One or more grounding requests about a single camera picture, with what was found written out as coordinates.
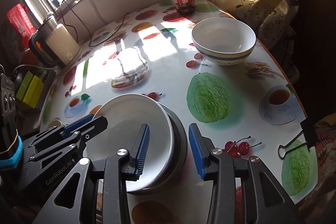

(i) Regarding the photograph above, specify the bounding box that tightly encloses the white shallow dish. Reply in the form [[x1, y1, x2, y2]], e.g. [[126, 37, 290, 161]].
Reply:
[[83, 93, 174, 194]]

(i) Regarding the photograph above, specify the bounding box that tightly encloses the stainless steel bowl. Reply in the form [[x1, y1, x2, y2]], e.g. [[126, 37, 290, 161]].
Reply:
[[137, 103, 188, 195]]

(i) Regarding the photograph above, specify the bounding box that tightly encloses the white bowl with blue stripe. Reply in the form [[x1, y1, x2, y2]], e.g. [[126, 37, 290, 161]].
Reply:
[[191, 17, 257, 66]]

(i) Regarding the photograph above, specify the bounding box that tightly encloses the black white patterned tray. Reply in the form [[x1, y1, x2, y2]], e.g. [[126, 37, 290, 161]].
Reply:
[[35, 71, 56, 110]]

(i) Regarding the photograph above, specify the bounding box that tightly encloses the lime yellow box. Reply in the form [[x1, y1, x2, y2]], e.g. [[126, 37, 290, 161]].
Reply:
[[23, 76, 44, 109]]

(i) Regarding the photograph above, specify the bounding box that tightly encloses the dark green box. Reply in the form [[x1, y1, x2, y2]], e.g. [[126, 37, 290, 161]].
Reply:
[[16, 71, 34, 101]]

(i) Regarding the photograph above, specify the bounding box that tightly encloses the grey oval device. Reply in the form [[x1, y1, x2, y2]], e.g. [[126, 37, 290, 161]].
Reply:
[[14, 73, 23, 91]]

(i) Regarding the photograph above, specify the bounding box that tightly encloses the white electric kettle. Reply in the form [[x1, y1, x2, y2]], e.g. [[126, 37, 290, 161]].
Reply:
[[29, 14, 82, 70]]

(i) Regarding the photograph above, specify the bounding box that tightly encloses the black binder clip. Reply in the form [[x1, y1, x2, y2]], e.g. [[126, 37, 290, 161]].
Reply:
[[277, 117, 320, 160]]

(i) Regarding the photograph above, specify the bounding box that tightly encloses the red paper package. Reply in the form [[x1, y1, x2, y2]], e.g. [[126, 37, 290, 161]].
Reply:
[[6, 3, 36, 49]]

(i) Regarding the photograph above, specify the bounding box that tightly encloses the black kettle power cable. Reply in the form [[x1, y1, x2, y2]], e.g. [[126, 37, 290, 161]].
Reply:
[[56, 0, 131, 48]]

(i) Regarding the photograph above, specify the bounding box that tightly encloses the white cable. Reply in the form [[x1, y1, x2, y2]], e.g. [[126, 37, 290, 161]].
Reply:
[[82, 0, 108, 25]]

